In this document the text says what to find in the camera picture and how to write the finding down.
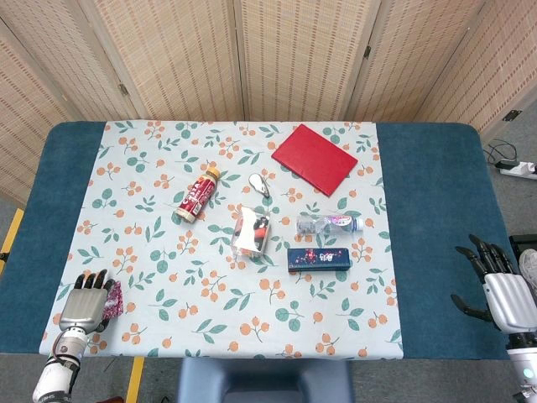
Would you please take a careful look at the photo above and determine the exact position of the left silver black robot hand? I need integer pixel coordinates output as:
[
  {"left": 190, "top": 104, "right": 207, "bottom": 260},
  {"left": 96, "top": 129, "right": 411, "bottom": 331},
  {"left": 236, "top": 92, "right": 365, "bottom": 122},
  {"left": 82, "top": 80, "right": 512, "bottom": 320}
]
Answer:
[{"left": 58, "top": 269, "right": 117, "bottom": 335}]

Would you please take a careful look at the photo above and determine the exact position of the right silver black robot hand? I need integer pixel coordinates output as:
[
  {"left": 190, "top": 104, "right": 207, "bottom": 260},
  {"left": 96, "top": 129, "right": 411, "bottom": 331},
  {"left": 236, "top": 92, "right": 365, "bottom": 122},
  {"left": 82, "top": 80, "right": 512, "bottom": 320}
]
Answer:
[{"left": 450, "top": 233, "right": 537, "bottom": 335}]

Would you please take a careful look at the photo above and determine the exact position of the pink patterned pouch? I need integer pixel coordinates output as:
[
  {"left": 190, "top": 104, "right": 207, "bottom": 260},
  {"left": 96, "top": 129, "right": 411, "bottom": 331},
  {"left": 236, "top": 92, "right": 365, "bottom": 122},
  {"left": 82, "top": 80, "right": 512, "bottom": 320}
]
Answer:
[{"left": 102, "top": 280, "right": 125, "bottom": 318}]

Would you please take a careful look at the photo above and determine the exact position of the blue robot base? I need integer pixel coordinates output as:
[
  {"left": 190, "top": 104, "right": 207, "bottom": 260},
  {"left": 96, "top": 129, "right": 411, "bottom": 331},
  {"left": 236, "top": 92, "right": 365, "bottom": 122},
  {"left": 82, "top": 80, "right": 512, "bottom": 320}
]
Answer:
[{"left": 175, "top": 357, "right": 354, "bottom": 403}]

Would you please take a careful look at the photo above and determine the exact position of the grey shoe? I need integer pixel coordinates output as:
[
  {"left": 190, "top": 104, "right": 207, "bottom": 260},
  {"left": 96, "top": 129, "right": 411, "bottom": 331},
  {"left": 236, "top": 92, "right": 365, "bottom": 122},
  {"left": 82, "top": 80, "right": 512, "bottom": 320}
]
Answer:
[{"left": 519, "top": 249, "right": 537, "bottom": 290}]

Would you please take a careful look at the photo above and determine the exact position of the black box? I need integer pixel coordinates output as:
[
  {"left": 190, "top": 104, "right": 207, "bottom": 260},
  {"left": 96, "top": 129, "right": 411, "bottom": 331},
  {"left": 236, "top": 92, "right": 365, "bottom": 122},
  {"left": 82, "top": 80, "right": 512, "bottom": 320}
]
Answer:
[{"left": 508, "top": 233, "right": 537, "bottom": 253}]

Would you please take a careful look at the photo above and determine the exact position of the teal table cover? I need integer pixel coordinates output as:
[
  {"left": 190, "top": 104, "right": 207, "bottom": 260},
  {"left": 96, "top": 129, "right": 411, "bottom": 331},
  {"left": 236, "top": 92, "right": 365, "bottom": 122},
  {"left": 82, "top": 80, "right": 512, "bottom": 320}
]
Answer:
[{"left": 0, "top": 120, "right": 521, "bottom": 362}]

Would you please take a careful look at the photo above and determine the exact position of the floral fruit print tablecloth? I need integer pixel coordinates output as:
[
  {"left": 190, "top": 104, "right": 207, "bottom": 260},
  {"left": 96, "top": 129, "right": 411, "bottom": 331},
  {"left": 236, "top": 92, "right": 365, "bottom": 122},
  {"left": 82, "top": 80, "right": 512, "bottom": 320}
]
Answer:
[{"left": 39, "top": 120, "right": 404, "bottom": 361}]

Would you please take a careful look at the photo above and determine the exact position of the white power strip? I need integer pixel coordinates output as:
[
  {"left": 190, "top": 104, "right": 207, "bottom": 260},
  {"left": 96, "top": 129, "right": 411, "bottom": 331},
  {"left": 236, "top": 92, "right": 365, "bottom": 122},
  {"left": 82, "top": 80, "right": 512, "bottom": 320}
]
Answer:
[{"left": 498, "top": 160, "right": 537, "bottom": 181}]

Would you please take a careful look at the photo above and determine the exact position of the red coffee bottle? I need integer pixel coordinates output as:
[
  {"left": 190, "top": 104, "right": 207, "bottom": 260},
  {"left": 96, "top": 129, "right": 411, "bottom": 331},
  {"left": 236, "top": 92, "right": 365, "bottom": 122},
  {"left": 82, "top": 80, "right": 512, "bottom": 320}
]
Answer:
[{"left": 175, "top": 165, "right": 222, "bottom": 223}]

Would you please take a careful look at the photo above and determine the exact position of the clear plastic box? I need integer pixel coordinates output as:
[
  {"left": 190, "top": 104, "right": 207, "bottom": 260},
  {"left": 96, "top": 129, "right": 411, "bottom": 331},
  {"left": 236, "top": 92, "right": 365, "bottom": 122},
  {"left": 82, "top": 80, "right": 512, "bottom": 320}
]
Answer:
[{"left": 229, "top": 205, "right": 273, "bottom": 257}]

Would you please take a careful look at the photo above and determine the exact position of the navy blue rectangular box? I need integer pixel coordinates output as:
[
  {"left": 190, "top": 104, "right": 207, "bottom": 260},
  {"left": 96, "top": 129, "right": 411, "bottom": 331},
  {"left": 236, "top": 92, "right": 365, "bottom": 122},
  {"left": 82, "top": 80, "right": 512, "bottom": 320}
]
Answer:
[{"left": 287, "top": 247, "right": 352, "bottom": 273}]

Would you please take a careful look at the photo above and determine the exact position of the clear water bottle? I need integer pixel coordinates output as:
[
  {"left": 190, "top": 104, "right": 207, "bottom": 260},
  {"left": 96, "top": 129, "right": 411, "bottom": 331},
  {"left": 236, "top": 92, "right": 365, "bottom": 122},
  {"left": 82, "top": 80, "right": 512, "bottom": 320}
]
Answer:
[{"left": 295, "top": 213, "right": 365, "bottom": 237}]

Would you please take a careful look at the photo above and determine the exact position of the silver metal clip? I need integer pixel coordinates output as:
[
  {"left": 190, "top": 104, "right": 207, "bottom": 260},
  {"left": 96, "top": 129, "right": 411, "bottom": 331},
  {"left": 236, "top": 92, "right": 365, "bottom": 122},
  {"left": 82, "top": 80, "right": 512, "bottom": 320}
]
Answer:
[{"left": 248, "top": 173, "right": 272, "bottom": 198}]

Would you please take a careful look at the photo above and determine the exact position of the red booklet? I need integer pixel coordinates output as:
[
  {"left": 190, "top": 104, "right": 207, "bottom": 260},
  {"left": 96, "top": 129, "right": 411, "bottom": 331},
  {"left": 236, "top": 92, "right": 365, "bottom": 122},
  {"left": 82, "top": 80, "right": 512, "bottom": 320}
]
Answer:
[{"left": 270, "top": 123, "right": 359, "bottom": 197}]

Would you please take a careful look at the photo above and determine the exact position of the woven bamboo folding screen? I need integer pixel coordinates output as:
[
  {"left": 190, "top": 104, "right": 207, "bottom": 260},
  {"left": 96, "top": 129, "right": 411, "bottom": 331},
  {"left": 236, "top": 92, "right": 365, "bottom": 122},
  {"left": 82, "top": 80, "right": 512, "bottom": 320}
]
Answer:
[{"left": 0, "top": 0, "right": 537, "bottom": 207}]

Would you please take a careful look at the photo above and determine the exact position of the black cable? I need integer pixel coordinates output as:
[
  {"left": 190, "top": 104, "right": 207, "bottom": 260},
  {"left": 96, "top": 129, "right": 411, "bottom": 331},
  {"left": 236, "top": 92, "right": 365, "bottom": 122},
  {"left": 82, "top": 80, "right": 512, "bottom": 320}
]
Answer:
[{"left": 484, "top": 139, "right": 519, "bottom": 165}]

